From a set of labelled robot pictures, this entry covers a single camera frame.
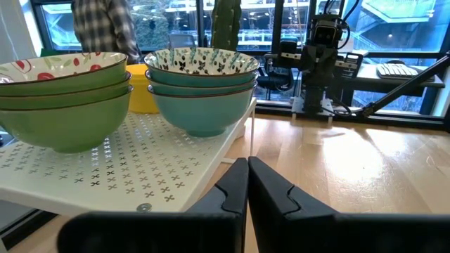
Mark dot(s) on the dark desk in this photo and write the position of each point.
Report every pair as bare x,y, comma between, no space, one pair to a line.
369,82

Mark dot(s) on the person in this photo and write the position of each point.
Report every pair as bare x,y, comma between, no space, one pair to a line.
105,28

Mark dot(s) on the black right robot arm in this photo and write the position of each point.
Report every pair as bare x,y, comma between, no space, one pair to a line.
313,100

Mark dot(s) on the yellow bowl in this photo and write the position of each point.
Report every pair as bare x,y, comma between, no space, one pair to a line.
140,91

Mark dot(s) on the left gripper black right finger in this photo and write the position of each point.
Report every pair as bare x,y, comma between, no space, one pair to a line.
351,235

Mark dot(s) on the large green ceramic bowl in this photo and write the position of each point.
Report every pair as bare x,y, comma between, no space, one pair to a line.
70,102

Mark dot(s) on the black office chair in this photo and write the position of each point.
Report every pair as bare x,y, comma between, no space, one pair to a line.
276,81

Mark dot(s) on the white computer keyboard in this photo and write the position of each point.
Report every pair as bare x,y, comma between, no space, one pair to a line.
404,72

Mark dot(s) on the grey office chair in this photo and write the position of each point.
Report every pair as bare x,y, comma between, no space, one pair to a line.
181,41

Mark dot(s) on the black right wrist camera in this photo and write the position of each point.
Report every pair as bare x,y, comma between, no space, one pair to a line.
328,33

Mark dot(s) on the tall green cactus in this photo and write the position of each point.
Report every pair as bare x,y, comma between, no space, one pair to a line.
226,24

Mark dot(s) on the white perforated metal shelf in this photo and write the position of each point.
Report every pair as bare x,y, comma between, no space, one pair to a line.
140,165

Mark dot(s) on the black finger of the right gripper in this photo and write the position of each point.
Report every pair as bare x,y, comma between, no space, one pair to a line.
328,66
310,66

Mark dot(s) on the teal ceramic bowl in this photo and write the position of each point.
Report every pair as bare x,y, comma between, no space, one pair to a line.
202,116
200,78
200,90

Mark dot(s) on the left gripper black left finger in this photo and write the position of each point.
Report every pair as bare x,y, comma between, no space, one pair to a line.
158,233

